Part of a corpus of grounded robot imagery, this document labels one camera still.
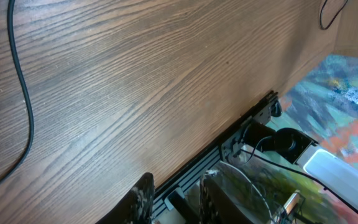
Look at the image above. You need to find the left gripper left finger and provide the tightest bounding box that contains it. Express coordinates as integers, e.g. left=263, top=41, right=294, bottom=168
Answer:
left=96, top=172, right=155, bottom=224

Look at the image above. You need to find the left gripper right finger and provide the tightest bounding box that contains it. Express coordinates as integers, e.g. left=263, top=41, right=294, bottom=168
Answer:
left=200, top=174, right=252, bottom=224

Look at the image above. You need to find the black usb cable long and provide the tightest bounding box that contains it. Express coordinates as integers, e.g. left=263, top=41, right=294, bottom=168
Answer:
left=0, top=0, right=35, bottom=197

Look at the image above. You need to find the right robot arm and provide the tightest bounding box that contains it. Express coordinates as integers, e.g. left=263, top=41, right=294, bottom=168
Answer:
left=241, top=121, right=358, bottom=214

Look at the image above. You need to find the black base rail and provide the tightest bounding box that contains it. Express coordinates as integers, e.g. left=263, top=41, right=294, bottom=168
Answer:
left=152, top=91, right=278, bottom=219

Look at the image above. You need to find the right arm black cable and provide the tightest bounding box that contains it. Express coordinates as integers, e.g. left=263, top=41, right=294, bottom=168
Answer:
left=237, top=135, right=358, bottom=224

